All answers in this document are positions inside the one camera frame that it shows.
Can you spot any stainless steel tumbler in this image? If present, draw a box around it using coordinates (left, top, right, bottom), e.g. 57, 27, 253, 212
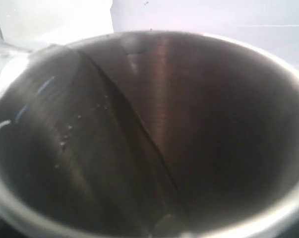
0, 31, 299, 238

